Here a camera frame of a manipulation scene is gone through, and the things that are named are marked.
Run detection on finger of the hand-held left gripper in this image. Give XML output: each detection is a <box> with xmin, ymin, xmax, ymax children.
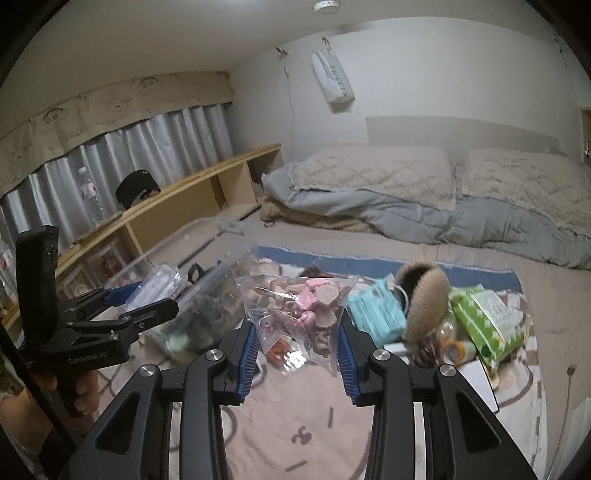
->
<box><xmin>59</xmin><ymin>284</ymin><xmax>141</xmax><ymax>324</ymax></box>
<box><xmin>69</xmin><ymin>298</ymin><xmax>180</xmax><ymax>335</ymax></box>

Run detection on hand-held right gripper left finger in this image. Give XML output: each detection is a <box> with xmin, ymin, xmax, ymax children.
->
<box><xmin>76</xmin><ymin>320</ymin><xmax>259</xmax><ymax>480</ymax></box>

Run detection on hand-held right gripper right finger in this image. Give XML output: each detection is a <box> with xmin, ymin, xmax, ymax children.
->
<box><xmin>337</xmin><ymin>318</ymin><xmax>539</xmax><ymax>480</ymax></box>

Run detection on clear pack of blue sachets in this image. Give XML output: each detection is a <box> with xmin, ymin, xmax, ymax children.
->
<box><xmin>124</xmin><ymin>265</ymin><xmax>190</xmax><ymax>315</ymax></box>

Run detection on clear plastic storage box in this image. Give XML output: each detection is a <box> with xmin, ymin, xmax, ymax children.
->
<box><xmin>108</xmin><ymin>215</ymin><xmax>262</xmax><ymax>365</ymax></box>

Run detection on clear bag of pink clips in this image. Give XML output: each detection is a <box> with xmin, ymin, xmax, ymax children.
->
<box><xmin>235</xmin><ymin>272</ymin><xmax>361</xmax><ymax>379</ymax></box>

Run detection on person's left forearm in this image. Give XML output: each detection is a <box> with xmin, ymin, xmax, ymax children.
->
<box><xmin>0</xmin><ymin>383</ymin><xmax>56</xmax><ymax>467</ymax></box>

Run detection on person's left hand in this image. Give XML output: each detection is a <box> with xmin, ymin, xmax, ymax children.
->
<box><xmin>78</xmin><ymin>368</ymin><xmax>100</xmax><ymax>415</ymax></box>

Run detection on teal wet wipes packet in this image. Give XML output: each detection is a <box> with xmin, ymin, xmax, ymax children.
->
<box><xmin>346</xmin><ymin>277</ymin><xmax>409</xmax><ymax>349</ymax></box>

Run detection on cartoon printed blanket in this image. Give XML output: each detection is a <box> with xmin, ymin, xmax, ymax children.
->
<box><xmin>124</xmin><ymin>244</ymin><xmax>548</xmax><ymax>480</ymax></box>

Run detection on brown hair claw clip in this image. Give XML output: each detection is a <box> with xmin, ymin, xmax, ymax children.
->
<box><xmin>406</xmin><ymin>342</ymin><xmax>439</xmax><ymax>367</ymax></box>

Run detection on clear water bottle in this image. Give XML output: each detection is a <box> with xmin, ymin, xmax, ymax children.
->
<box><xmin>76</xmin><ymin>167</ymin><xmax>108</xmax><ymax>227</ymax></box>

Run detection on white hoop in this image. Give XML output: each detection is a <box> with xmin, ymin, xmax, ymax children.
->
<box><xmin>390</xmin><ymin>281</ymin><xmax>411</xmax><ymax>315</ymax></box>

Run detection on beige fleece hat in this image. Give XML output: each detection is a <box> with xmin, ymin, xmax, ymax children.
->
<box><xmin>393</xmin><ymin>261</ymin><xmax>451</xmax><ymax>342</ymax></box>

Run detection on clear bag of beige bands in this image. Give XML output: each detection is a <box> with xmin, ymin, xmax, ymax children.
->
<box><xmin>431</xmin><ymin>318</ymin><xmax>458</xmax><ymax>344</ymax></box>

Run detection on orange tape roll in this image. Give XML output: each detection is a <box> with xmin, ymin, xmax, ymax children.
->
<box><xmin>443</xmin><ymin>339</ymin><xmax>476</xmax><ymax>365</ymax></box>

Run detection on black cap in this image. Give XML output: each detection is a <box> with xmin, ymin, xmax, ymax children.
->
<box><xmin>115</xmin><ymin>170</ymin><xmax>162</xmax><ymax>208</ymax></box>

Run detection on white box with black edge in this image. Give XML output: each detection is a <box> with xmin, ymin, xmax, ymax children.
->
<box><xmin>457</xmin><ymin>357</ymin><xmax>502</xmax><ymax>414</ymax></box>

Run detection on green dotted wipes packet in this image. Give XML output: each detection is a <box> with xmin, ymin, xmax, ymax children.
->
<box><xmin>449</xmin><ymin>286</ymin><xmax>527</xmax><ymax>374</ymax></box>

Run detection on wooden bedside shelf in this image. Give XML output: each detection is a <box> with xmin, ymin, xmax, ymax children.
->
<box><xmin>0</xmin><ymin>143</ymin><xmax>283</xmax><ymax>333</ymax></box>

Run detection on beige fleece blanket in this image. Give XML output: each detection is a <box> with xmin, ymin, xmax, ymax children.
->
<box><xmin>261</xmin><ymin>200</ymin><xmax>370</xmax><ymax>234</ymax></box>

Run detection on grey curtain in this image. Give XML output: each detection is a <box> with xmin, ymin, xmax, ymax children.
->
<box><xmin>0</xmin><ymin>102</ymin><xmax>234</xmax><ymax>250</ymax></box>

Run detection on grey duvet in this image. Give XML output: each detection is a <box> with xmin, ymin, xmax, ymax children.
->
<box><xmin>262</xmin><ymin>161</ymin><xmax>591</xmax><ymax>271</ymax></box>

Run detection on beige printed curtain valance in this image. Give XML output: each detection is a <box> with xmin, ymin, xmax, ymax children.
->
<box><xmin>0</xmin><ymin>71</ymin><xmax>235</xmax><ymax>197</ymax></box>

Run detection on beige quilted pillow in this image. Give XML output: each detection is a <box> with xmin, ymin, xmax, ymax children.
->
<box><xmin>291</xmin><ymin>142</ymin><xmax>455</xmax><ymax>212</ymax></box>
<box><xmin>462</xmin><ymin>148</ymin><xmax>591</xmax><ymax>238</ymax></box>

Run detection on thin back scratcher stick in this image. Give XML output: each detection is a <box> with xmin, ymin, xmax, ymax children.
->
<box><xmin>540</xmin><ymin>362</ymin><xmax>579</xmax><ymax>480</ymax></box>

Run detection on white headboard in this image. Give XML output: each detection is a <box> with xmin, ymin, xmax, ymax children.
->
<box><xmin>365</xmin><ymin>116</ymin><xmax>566</xmax><ymax>160</ymax></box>

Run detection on white paper bag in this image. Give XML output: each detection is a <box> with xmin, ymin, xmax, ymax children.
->
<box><xmin>310</xmin><ymin>48</ymin><xmax>354</xmax><ymax>113</ymax></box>

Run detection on white shelf cabinet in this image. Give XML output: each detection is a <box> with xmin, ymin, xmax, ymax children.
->
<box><xmin>579</xmin><ymin>104</ymin><xmax>591</xmax><ymax>162</ymax></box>

